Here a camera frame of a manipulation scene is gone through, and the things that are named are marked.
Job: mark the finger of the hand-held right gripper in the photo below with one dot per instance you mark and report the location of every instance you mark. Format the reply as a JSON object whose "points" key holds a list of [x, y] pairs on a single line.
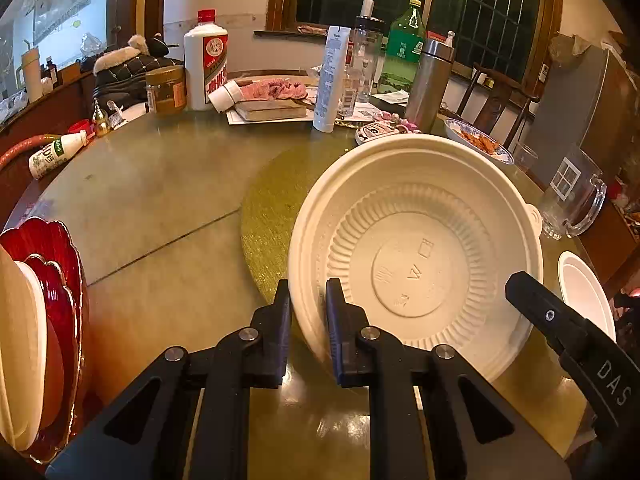
{"points": [[547, 315]]}

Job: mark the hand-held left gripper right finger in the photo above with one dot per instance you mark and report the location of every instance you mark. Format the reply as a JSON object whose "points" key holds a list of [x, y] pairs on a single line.
{"points": [[334, 330]]}

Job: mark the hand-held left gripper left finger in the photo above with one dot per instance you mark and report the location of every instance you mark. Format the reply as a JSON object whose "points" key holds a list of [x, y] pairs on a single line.
{"points": [[283, 330]]}

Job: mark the white smooth plastic bowl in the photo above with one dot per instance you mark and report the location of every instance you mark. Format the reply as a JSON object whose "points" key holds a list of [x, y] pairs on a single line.
{"points": [[585, 290]]}

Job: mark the white ribbed plastic bowl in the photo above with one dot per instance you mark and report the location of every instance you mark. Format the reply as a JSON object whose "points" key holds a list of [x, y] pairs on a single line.
{"points": [[415, 240], [20, 340]]}

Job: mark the red glass scalloped plate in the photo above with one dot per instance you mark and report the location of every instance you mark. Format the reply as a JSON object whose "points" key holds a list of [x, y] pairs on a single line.
{"points": [[47, 232], [62, 305]]}

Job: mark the clear glass mug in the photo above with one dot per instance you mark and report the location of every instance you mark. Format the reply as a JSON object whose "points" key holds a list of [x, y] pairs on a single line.
{"points": [[570, 195]]}

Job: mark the blue white snack dish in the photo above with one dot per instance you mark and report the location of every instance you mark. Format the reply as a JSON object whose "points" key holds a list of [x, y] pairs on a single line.
{"points": [[480, 140]]}

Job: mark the pink wrapped candies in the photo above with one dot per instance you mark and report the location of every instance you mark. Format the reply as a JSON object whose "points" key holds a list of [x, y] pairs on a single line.
{"points": [[382, 130]]}

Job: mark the grey cabinet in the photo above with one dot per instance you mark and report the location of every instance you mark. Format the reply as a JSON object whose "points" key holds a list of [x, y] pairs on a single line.
{"points": [[580, 100]]}

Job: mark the grey book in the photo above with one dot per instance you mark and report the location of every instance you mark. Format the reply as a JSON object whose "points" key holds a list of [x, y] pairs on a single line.
{"points": [[270, 110]]}

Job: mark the dark wooden chair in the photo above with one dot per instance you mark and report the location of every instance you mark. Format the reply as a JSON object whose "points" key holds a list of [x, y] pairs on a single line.
{"points": [[492, 95]]}

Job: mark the small white pill bottle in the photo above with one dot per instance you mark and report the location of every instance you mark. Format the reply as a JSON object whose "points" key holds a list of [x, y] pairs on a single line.
{"points": [[225, 97]]}

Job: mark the pink cloth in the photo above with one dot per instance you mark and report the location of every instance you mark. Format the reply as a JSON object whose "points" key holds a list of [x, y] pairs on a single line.
{"points": [[275, 89]]}

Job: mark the white blue squeeze tube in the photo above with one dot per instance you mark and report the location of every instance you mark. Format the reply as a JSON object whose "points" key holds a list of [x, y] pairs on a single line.
{"points": [[330, 80]]}

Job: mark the steel thermos flask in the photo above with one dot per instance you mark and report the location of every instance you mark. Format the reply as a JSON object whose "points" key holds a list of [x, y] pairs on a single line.
{"points": [[429, 85]]}

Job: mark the brown spread jar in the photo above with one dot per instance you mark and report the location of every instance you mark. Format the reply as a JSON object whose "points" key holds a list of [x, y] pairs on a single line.
{"points": [[166, 92]]}

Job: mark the white liquor bottle red cap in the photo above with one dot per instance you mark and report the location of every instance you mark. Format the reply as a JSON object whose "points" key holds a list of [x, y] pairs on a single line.
{"points": [[205, 65]]}

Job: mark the clear bottle black lid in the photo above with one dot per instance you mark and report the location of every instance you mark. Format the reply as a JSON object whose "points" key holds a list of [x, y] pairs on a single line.
{"points": [[365, 55]]}

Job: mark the gold gourd ornament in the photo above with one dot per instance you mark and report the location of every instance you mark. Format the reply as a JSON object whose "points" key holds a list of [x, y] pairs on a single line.
{"points": [[101, 121]]}

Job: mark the small red lid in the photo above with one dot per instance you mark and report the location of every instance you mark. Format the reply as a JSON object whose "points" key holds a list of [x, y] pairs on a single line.
{"points": [[80, 126]]}

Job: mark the white green drink bottle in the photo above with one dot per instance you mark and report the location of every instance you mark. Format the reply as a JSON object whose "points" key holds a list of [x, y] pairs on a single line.
{"points": [[55, 152]]}

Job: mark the green glass bottle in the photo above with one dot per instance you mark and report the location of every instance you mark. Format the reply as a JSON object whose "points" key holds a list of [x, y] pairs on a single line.
{"points": [[402, 45]]}

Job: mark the black quilted fur-trimmed jacket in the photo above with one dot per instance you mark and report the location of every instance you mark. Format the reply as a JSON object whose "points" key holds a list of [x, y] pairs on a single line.
{"points": [[130, 72]]}

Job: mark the wooden framed window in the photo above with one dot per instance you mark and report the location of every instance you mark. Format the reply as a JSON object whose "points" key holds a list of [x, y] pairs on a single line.
{"points": [[475, 0]]}

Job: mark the wood framed wall mirror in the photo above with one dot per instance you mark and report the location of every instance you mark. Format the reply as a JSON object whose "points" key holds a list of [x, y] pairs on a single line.
{"points": [[50, 0]]}

